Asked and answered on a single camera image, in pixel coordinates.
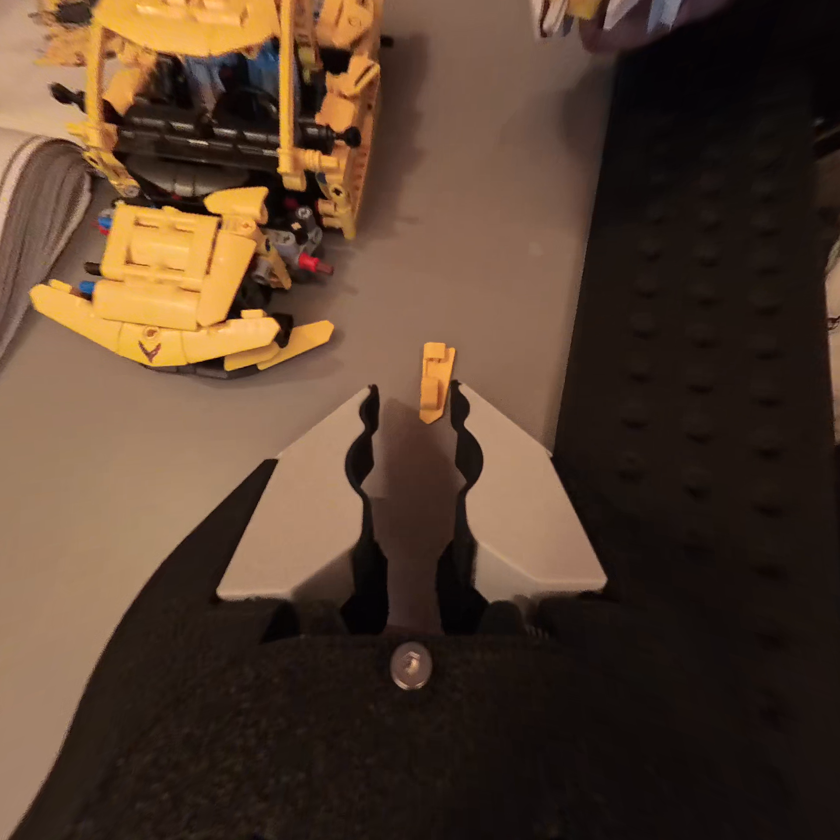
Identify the white shirt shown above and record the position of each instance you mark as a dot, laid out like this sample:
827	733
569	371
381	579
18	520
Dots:
833	328

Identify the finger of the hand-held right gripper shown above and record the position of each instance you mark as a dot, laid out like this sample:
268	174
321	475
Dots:
551	16
656	12

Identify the person's right hand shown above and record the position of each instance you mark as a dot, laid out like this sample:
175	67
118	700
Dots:
630	39

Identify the toy car instruction booklet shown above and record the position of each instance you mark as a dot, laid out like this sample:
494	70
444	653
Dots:
39	216

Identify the yellow angled toy piece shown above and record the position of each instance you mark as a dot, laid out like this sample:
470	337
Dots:
585	6

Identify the long yellow toy piece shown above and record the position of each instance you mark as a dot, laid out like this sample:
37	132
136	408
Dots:
434	387

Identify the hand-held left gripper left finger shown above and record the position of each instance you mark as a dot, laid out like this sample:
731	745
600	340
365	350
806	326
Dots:
295	525

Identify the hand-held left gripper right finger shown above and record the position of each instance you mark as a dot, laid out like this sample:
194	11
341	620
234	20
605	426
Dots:
531	525

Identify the perforated panel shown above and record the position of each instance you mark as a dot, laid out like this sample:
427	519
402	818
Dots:
702	361

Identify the grey desk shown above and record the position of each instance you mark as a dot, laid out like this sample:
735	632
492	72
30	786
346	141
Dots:
459	229

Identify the yellow toy brick car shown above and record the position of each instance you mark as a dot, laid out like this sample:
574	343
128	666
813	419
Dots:
170	275

